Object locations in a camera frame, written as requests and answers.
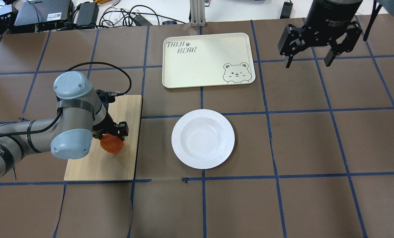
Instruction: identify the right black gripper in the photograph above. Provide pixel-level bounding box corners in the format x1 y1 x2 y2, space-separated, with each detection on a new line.
277 0 362 69

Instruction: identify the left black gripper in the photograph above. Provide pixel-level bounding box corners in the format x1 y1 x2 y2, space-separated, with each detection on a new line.
92 113 129 141

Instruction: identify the orange fruit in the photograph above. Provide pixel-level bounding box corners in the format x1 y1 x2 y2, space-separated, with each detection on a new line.
100 134 124 153

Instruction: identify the white round plate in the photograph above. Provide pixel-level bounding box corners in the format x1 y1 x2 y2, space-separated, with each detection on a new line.
171 109 235 169

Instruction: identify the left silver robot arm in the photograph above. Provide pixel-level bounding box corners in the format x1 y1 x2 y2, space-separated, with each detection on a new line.
0 71 129 178

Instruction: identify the cream bear tray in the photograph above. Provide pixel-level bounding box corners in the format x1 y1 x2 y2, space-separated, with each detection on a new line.
162 32 256 89

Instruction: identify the bamboo cutting board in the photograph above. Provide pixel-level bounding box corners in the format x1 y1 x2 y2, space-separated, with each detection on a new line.
64 95 143 181

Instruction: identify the small black power adapter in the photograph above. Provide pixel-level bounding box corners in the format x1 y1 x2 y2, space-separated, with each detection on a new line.
279 0 293 19

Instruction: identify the black power brick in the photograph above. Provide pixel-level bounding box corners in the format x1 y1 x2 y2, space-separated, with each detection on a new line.
75 2 99 27

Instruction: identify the black mini computer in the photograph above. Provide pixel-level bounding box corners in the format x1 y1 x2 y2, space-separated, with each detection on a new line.
14 0 74 27

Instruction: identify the aluminium frame post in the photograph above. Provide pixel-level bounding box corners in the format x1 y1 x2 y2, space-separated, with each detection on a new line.
190 0 206 27

